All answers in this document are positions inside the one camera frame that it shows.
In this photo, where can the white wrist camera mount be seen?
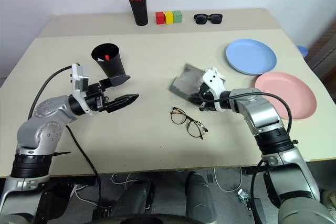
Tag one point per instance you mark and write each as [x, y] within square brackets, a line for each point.
[80, 78]
[214, 81]

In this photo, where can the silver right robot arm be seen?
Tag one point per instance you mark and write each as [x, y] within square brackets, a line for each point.
[265, 119]

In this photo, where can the red marker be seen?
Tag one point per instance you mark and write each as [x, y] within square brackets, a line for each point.
[107, 57]

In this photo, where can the black sunglasses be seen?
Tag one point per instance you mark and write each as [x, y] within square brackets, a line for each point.
[202, 19]

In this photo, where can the blue plate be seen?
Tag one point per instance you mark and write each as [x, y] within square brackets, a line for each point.
[250, 56]

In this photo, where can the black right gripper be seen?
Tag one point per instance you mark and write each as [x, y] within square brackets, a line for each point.
[207, 100]

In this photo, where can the brown wooden furniture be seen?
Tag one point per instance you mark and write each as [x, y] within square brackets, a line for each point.
[324, 51]

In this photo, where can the tortoiseshell eyeglasses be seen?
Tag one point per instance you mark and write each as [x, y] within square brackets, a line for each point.
[181, 119]

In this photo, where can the green cube block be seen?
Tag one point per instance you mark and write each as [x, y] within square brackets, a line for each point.
[177, 16]

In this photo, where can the blue round object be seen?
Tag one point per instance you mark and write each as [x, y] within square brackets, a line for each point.
[302, 50]

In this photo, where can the small metal bracket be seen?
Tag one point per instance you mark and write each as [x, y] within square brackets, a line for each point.
[244, 196]

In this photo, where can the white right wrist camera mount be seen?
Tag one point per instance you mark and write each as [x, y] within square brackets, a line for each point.
[214, 81]

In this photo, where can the dark rounded shape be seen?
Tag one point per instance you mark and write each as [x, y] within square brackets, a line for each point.
[134, 197]
[199, 197]

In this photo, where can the tall black pen holder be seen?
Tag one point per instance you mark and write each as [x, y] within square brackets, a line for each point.
[140, 11]

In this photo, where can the pink plate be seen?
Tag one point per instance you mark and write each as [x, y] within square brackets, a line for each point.
[291, 95]

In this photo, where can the yellow cube block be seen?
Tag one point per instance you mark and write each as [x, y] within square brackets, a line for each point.
[169, 18]

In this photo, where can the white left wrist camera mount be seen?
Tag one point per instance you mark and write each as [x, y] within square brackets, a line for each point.
[80, 78]

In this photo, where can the red cube block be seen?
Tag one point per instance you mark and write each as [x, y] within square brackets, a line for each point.
[159, 18]

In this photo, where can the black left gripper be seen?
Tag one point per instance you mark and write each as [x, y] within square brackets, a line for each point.
[95, 99]

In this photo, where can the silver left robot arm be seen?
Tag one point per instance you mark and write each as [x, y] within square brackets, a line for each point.
[39, 127]

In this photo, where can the grey cloth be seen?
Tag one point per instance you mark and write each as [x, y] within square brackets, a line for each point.
[186, 81]

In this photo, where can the black plastic cup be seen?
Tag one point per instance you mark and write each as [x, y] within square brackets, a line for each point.
[114, 64]

